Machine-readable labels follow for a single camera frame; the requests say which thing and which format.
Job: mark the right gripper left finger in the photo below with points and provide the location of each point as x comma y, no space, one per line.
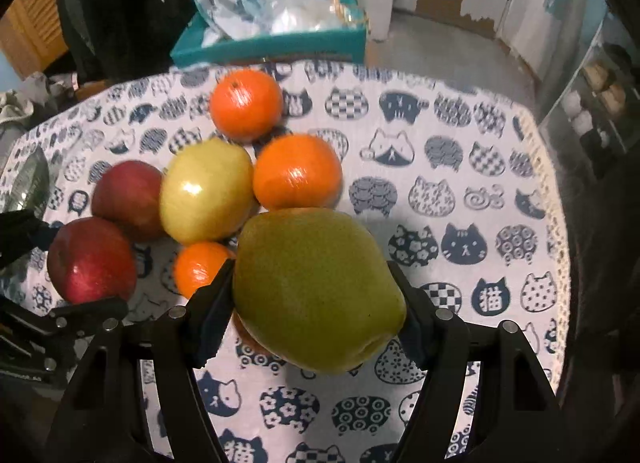
101,417

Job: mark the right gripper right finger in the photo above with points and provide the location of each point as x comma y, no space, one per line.
517,417

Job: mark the red apple front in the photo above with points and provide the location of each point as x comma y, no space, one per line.
91,259

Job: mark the red apple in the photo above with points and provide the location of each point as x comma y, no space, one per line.
128,195
91,259

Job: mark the green pear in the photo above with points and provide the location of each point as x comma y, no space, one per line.
313,287

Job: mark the glass plate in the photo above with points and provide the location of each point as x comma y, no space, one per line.
30,190

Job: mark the red apple back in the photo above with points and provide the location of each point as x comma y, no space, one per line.
128,195

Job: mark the small mandarin middle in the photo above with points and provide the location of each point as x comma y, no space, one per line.
197,265

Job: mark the yellow pear centre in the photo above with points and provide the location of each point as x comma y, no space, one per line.
207,192

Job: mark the grey clothes pile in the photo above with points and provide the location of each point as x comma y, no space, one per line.
35,101

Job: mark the cat pattern tablecloth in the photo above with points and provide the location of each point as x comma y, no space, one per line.
452,182

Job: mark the shoe rack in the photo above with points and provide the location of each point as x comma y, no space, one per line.
595,121

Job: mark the wooden louvred wardrobe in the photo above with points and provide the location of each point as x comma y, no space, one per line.
31,36

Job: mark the large orange mandarin top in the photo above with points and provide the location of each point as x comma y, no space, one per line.
246,104

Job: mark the black hanging jacket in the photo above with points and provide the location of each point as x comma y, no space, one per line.
122,40

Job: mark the teal cardboard box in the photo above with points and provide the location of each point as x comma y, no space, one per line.
343,44

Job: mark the clear plastic bag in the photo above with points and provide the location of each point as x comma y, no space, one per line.
305,16

